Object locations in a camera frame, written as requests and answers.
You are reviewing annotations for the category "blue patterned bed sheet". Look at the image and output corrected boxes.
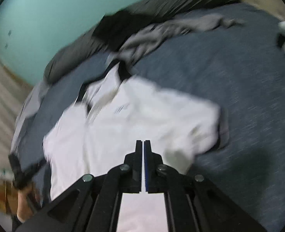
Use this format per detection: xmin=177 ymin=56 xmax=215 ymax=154
xmin=16 ymin=2 xmax=285 ymax=232

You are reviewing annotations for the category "grey knit sweater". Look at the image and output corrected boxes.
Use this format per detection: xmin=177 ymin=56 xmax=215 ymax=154
xmin=106 ymin=13 xmax=244 ymax=65

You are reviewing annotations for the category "cardboard box clutter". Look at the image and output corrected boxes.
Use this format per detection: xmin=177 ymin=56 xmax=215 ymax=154
xmin=0 ymin=169 xmax=18 ymax=215

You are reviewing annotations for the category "light grey blanket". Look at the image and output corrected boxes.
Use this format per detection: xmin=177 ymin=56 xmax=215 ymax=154
xmin=10 ymin=79 xmax=50 ymax=154

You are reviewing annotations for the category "dark grey long pillow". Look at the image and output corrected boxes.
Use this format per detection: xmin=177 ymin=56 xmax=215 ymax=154
xmin=44 ymin=0 xmax=240 ymax=84

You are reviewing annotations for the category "black garment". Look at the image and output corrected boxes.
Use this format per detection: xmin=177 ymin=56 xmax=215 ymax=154
xmin=92 ymin=10 xmax=154 ymax=52

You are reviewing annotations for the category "beige curtain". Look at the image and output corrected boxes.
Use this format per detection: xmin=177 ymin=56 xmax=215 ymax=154
xmin=0 ymin=63 xmax=32 ymax=169

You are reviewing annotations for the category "person's left hand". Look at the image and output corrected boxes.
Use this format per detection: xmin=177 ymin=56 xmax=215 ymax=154
xmin=16 ymin=183 xmax=41 ymax=223

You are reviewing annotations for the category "white black-collared polo shirt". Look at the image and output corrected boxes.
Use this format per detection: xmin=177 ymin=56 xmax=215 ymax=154
xmin=42 ymin=60 xmax=230 ymax=232

